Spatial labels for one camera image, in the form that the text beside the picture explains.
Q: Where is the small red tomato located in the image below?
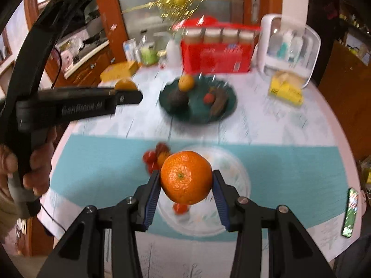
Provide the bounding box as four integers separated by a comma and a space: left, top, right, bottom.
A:
142, 150, 157, 164
147, 162, 159, 174

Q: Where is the orange tangerine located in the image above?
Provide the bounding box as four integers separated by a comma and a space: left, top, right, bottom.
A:
160, 151, 213, 205
115, 79, 138, 91

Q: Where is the large yellow orange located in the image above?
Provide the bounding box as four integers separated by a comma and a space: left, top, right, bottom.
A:
178, 74, 195, 92

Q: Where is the red lychee fruit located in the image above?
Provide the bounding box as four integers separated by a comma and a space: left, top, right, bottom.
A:
202, 93, 216, 105

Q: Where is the person's left hand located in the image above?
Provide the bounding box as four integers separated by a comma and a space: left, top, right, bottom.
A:
0, 127, 58, 198

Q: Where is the smartphone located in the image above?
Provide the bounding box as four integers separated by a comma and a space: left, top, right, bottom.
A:
342, 188, 358, 238

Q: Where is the yellow cardboard box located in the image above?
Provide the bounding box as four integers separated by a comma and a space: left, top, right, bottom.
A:
100, 61, 139, 82

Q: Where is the white blue carton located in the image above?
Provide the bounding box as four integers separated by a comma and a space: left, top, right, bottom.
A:
123, 38, 136, 62

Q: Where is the green liquid bottle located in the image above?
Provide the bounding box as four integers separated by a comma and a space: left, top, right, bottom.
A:
139, 29, 158, 66

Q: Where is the dark red wrinkled fruit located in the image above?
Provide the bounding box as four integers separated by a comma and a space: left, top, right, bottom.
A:
155, 142, 170, 156

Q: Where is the patterned white teal tablecloth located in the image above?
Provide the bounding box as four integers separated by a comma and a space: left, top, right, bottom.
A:
38, 68, 361, 260

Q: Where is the dark avocado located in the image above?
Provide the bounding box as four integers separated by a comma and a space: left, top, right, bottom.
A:
167, 90, 189, 113

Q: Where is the white plastic bottle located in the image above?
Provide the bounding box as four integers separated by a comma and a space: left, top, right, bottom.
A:
166, 39, 182, 68

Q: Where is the dark green fruit plate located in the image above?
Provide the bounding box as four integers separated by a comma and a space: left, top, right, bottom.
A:
158, 74, 238, 125

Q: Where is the yellow tissue pack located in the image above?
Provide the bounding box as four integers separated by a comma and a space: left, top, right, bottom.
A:
268, 71, 304, 107

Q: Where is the brown oblong fruit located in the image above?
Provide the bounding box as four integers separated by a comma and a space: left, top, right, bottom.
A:
210, 88, 229, 117

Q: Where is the gold door ornament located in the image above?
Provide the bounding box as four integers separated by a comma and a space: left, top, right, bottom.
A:
121, 0, 207, 22

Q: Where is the red gift box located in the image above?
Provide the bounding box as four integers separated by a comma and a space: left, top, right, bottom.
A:
172, 16, 260, 73

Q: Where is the white cosmetics storage box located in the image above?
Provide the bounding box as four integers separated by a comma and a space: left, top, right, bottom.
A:
255, 14, 321, 89

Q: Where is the wooden cabinet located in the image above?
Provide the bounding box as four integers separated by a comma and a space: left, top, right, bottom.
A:
307, 0, 370, 161

